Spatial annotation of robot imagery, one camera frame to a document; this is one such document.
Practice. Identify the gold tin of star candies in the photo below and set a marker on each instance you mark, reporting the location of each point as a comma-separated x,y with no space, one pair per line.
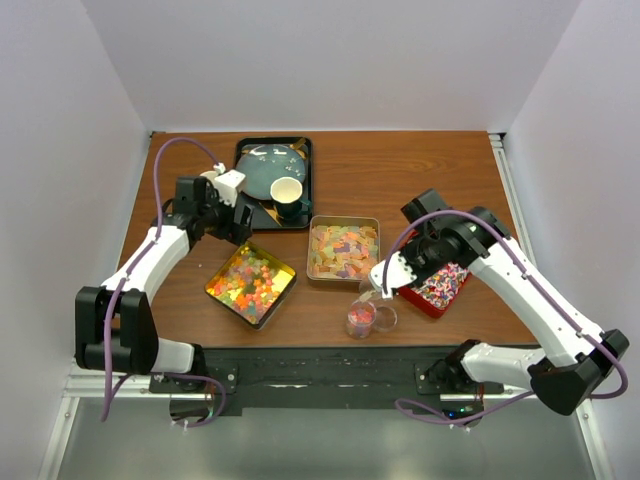
252,284

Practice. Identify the dark green cup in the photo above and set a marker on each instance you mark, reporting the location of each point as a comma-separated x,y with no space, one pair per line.
287,198

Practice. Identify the yellow mug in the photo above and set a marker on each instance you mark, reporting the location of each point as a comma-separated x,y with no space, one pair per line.
210,175

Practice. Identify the silver tin of gummies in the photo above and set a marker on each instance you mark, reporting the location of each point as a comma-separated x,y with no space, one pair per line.
342,250

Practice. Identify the black tray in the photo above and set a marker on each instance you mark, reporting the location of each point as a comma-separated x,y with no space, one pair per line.
265,217

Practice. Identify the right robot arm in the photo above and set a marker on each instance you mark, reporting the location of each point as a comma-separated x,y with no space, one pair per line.
574,354

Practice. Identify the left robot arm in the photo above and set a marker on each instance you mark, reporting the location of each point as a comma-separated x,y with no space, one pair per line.
114,326

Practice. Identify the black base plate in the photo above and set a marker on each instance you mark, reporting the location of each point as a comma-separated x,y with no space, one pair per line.
344,378

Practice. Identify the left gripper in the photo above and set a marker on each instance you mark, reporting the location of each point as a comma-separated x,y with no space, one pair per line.
234,232

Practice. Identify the dark teal plate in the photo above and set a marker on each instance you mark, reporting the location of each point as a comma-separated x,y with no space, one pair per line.
263,164

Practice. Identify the glass goblet jar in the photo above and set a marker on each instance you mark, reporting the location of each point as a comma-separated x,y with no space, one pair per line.
360,319

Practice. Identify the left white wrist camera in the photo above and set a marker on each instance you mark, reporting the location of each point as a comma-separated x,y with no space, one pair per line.
228,183

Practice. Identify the red tin of lollipops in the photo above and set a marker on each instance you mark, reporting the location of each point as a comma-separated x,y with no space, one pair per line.
437,294

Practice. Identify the clear plastic scoop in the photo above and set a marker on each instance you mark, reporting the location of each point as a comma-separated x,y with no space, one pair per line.
369,293

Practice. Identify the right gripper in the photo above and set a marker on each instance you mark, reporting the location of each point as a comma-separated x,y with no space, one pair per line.
406,253

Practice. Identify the clear glass lid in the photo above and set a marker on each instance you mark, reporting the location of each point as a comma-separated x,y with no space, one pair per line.
385,319

